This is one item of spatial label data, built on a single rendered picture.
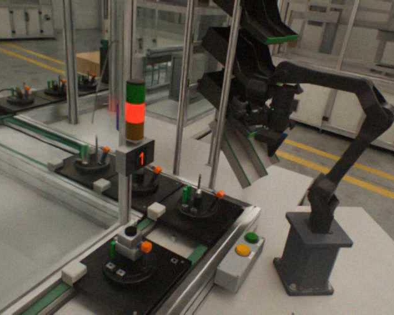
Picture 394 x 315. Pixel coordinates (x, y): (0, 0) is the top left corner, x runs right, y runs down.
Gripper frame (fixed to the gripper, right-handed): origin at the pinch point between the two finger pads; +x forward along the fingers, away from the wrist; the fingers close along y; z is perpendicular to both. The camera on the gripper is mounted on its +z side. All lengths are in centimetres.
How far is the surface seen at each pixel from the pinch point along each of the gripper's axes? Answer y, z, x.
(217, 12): -108, 78, -29
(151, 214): 17.2, 29.7, 28.2
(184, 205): 10.6, 21.4, 24.7
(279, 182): -53, 7, 39
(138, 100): 25.6, 29.4, -12.1
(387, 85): -388, -23, 42
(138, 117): 25.4, 29.4, -7.3
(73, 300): 52, 27, 34
